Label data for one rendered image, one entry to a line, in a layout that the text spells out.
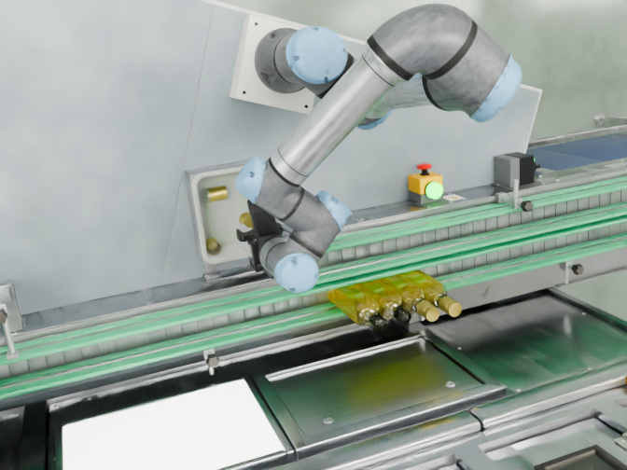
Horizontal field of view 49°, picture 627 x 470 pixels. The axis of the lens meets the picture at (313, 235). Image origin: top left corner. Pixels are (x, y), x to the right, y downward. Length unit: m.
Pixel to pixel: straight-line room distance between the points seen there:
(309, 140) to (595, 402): 0.80
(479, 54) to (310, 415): 0.78
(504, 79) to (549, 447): 0.69
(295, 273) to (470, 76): 0.46
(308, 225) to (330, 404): 0.42
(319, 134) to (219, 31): 0.60
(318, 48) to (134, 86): 0.45
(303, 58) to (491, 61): 0.45
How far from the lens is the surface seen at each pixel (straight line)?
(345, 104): 1.15
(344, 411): 1.45
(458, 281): 1.82
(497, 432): 1.42
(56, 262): 1.72
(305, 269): 1.25
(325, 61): 1.46
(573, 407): 1.52
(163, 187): 1.69
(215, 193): 1.66
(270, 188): 1.22
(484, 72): 1.15
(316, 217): 1.26
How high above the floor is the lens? 2.40
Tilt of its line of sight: 65 degrees down
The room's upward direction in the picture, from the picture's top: 125 degrees clockwise
